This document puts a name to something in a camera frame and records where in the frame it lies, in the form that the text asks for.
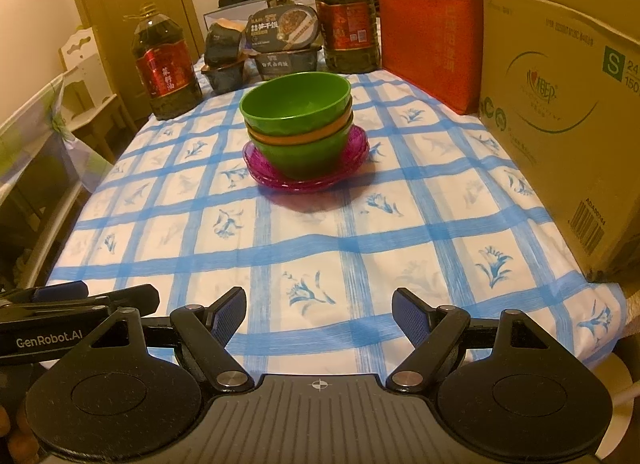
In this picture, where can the person's left hand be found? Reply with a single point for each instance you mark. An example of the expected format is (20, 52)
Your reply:
(12, 446)

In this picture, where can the instant meal box with lid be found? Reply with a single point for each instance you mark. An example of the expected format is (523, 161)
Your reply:
(285, 26)

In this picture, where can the blue checked tablecloth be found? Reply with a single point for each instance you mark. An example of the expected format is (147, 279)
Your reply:
(320, 244)

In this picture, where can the green plastic bowl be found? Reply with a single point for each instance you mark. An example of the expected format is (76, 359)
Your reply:
(295, 99)
(300, 161)

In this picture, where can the red tote bag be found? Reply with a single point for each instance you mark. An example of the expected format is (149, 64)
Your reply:
(430, 39)

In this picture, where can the white wooden chair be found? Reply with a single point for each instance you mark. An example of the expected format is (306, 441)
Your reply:
(90, 74)

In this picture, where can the tilted dark instant food bowl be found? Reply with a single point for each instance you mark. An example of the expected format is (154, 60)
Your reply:
(225, 41)

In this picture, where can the white round object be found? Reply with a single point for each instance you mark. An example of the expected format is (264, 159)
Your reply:
(622, 389)

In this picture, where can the white railed furniture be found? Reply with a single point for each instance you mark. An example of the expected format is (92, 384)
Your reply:
(30, 224)

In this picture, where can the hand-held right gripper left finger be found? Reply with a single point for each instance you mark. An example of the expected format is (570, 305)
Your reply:
(227, 316)

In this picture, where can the large cardboard box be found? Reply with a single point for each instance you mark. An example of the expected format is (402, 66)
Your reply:
(560, 94)

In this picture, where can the oil bottle with red label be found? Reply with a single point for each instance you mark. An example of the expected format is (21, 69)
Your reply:
(165, 74)
(347, 19)

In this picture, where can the purple glass plate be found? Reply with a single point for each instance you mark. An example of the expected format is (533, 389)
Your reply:
(254, 168)
(300, 187)
(361, 141)

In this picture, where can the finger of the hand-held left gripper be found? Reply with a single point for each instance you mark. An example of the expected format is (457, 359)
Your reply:
(60, 290)
(135, 298)

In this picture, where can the dark instant meal box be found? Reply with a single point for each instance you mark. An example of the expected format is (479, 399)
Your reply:
(285, 63)

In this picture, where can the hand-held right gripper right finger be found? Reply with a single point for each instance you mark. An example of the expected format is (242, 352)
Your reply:
(412, 316)

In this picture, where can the orange plastic bowl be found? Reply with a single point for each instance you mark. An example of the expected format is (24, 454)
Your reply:
(300, 140)

